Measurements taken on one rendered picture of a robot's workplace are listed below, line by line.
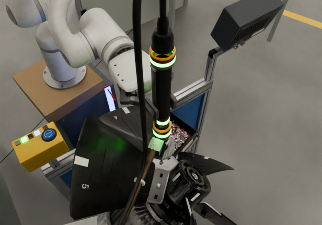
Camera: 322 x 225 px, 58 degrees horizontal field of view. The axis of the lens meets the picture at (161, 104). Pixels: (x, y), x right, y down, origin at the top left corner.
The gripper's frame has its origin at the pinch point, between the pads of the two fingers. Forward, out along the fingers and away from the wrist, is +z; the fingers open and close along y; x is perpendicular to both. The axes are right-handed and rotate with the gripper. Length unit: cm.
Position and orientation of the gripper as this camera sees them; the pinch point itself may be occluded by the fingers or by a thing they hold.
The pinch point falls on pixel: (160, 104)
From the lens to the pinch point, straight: 60.1
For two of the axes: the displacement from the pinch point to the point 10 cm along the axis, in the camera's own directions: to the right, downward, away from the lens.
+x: 0.0, -5.6, -8.3
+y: -8.3, 4.6, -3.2
